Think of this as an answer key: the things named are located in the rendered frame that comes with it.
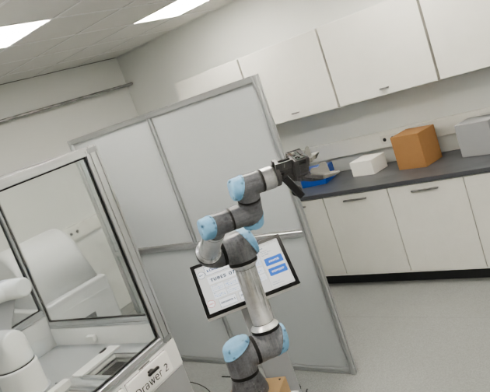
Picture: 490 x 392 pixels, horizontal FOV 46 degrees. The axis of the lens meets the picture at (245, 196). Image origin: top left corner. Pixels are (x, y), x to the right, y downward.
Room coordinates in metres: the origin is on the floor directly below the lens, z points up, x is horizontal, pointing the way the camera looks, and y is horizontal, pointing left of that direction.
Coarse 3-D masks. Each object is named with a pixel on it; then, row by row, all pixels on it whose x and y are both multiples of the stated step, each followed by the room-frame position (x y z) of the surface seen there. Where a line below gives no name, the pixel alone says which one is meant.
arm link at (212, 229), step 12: (216, 216) 1.79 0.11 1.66; (228, 216) 1.79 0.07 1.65; (204, 228) 1.76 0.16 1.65; (216, 228) 1.77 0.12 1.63; (228, 228) 1.78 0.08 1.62; (204, 240) 1.89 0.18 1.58; (216, 240) 1.83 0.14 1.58; (204, 252) 1.98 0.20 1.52; (216, 252) 1.97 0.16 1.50; (204, 264) 2.07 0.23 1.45; (216, 264) 2.09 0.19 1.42
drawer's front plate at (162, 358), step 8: (152, 360) 2.60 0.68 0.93; (160, 360) 2.62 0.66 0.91; (168, 360) 2.66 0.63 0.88; (144, 368) 2.55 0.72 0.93; (152, 368) 2.57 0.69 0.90; (160, 368) 2.61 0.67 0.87; (168, 368) 2.64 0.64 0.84; (136, 376) 2.49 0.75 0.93; (144, 376) 2.52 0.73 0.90; (152, 376) 2.56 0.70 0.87; (160, 376) 2.59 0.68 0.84; (128, 384) 2.44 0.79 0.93; (136, 384) 2.47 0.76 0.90; (144, 384) 2.50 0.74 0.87
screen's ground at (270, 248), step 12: (276, 240) 3.01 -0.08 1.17; (264, 252) 2.97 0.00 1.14; (276, 252) 2.96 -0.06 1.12; (264, 264) 2.93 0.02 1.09; (276, 264) 2.92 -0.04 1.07; (288, 264) 2.91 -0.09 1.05; (216, 276) 2.93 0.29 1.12; (228, 276) 2.92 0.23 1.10; (276, 276) 2.88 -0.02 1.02; (288, 276) 2.87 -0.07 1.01; (204, 288) 2.90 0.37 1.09; (264, 288) 2.85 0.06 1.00; (276, 288) 2.84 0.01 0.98; (216, 300) 2.84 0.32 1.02; (240, 300) 2.82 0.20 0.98
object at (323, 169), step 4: (320, 164) 1.80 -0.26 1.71; (324, 164) 1.79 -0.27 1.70; (312, 168) 1.81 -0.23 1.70; (316, 168) 1.81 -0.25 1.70; (320, 168) 1.80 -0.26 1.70; (324, 168) 1.80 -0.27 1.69; (328, 168) 1.80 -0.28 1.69; (312, 172) 1.82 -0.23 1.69; (316, 172) 1.81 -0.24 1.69; (320, 172) 1.81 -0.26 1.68; (324, 172) 1.81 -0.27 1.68; (328, 172) 1.80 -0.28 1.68; (332, 172) 1.81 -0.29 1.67; (336, 172) 1.80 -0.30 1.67; (324, 176) 1.80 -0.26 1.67; (328, 176) 1.80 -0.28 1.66
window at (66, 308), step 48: (0, 192) 2.31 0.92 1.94; (48, 192) 2.48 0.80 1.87; (96, 192) 2.69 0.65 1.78; (0, 240) 2.24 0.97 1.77; (48, 240) 2.41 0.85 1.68; (96, 240) 2.60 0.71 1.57; (0, 288) 2.18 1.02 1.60; (48, 288) 2.33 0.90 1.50; (96, 288) 2.52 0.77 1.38; (0, 336) 2.11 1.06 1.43; (48, 336) 2.26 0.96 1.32; (96, 336) 2.44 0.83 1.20; (144, 336) 2.64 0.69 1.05; (0, 384) 2.05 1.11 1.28; (48, 384) 2.19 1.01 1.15; (96, 384) 2.36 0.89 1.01
